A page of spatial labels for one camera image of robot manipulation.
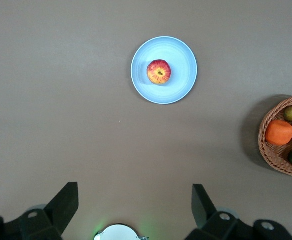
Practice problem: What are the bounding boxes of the brown wicker basket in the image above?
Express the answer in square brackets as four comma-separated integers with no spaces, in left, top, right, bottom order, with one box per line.
[258,94,292,180]

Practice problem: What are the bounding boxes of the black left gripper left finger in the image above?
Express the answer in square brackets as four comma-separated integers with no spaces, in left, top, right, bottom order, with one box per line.
[0,181,79,240]

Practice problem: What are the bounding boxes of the orange fruit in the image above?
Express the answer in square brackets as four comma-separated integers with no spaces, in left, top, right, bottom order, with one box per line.
[265,119,292,146]

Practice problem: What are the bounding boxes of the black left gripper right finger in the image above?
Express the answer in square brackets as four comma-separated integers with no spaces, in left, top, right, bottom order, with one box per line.
[185,184,292,240]

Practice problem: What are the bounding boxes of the red yellow apple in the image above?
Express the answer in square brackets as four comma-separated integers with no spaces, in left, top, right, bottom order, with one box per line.
[146,59,172,86]

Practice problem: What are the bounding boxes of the brown table cloth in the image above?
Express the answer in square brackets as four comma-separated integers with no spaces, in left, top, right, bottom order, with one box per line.
[0,0,292,240]

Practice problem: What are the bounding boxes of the blue round plate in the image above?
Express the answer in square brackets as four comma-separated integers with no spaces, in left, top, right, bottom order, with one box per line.
[130,36,198,105]

